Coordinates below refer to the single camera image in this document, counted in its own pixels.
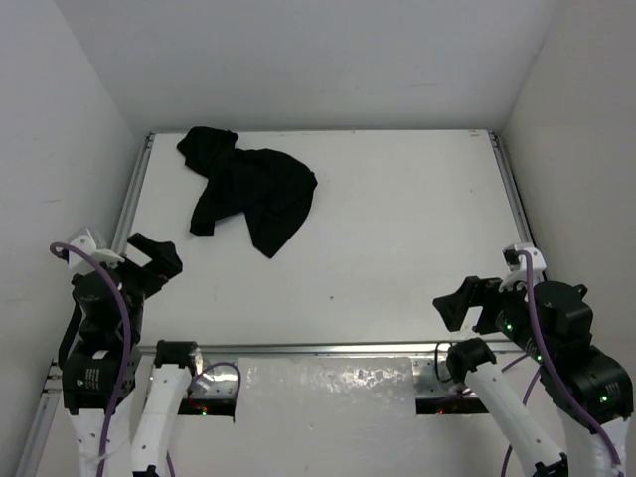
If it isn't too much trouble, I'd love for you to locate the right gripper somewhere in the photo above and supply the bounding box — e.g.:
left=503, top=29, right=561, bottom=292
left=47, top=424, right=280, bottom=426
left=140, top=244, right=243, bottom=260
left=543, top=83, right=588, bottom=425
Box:
left=433, top=267, right=551, bottom=359

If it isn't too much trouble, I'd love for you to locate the black t-shirt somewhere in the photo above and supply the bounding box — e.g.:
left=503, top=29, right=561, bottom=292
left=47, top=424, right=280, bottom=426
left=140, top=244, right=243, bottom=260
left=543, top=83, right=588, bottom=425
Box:
left=177, top=126, right=318, bottom=258

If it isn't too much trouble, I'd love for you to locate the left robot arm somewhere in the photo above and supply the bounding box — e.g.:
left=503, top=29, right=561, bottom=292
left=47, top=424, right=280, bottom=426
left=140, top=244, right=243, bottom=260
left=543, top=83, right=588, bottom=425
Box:
left=50, top=231, right=203, bottom=476

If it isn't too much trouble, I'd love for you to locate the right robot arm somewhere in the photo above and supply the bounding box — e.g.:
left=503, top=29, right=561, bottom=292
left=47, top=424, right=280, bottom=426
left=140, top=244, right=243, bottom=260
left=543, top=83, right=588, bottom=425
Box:
left=433, top=276, right=635, bottom=476

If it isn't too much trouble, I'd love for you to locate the white front cover panel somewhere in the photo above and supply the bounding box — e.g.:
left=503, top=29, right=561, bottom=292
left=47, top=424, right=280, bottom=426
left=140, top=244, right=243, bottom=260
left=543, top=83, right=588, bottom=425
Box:
left=169, top=385, right=522, bottom=476

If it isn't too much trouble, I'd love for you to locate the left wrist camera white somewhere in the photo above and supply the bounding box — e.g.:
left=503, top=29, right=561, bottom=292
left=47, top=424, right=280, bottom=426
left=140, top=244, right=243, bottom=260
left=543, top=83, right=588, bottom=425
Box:
left=68, top=228, right=124, bottom=275

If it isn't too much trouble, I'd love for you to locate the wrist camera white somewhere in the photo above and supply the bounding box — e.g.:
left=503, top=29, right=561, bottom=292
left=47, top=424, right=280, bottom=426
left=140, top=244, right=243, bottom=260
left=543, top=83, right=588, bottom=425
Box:
left=499, top=242, right=547, bottom=292
left=68, top=228, right=124, bottom=275

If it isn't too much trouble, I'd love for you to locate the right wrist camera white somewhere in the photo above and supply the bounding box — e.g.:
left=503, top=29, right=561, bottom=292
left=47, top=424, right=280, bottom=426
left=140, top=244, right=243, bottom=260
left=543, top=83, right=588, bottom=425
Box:
left=499, top=242, right=547, bottom=292

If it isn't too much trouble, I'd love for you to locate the right aluminium frame rail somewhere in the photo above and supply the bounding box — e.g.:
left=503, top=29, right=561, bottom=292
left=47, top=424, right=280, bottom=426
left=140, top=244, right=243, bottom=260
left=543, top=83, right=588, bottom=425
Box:
left=488, top=130, right=534, bottom=242

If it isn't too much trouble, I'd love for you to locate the aluminium frame rail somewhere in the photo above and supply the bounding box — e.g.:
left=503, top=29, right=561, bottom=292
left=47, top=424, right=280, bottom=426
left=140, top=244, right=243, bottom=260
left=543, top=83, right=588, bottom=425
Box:
left=488, top=130, right=534, bottom=242
left=14, top=132, right=156, bottom=476

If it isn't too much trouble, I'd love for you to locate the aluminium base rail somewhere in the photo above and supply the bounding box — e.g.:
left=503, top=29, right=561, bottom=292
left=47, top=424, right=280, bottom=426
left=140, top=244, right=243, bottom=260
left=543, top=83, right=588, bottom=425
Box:
left=133, top=342, right=528, bottom=416

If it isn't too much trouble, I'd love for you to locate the left aluminium frame rail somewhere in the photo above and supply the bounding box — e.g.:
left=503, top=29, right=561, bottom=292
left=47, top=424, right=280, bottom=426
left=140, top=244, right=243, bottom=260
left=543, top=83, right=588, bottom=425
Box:
left=14, top=132, right=156, bottom=476

